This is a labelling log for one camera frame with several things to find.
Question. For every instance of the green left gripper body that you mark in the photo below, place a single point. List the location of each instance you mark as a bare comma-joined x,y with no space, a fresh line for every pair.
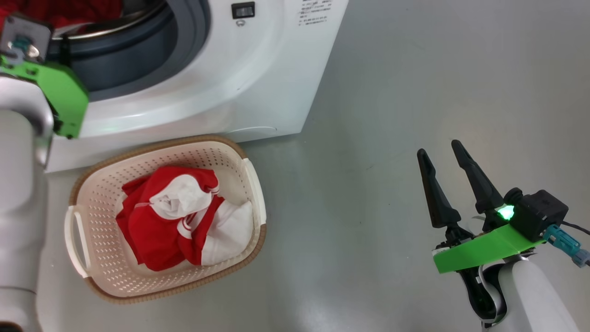
60,97

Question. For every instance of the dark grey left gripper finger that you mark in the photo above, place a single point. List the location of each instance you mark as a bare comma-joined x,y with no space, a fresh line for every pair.
65,50

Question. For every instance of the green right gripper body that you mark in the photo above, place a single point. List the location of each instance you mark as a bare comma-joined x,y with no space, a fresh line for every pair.
484,251

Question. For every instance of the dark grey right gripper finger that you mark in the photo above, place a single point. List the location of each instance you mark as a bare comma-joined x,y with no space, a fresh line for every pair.
438,198
479,184

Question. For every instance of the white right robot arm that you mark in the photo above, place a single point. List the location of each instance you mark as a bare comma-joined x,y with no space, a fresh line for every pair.
530,295

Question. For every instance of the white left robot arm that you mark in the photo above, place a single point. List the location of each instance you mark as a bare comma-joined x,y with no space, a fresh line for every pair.
18,207

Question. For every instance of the grey rubber door gasket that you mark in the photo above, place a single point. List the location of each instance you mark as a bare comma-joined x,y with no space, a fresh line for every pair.
138,55

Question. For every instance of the cream perforated laundry basket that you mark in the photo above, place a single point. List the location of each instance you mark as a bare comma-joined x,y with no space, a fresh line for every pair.
106,240

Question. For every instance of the black door lock socket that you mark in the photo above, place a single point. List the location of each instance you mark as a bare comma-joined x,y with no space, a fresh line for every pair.
243,10

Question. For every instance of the white washing machine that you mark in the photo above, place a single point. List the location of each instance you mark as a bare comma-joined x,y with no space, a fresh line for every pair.
258,83

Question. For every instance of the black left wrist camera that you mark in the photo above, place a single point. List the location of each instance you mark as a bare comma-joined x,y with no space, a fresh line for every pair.
39,30

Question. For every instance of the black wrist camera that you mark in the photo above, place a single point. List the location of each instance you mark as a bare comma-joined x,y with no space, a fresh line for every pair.
39,30
539,214

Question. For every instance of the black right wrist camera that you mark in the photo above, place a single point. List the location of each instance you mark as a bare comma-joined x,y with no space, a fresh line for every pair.
539,214

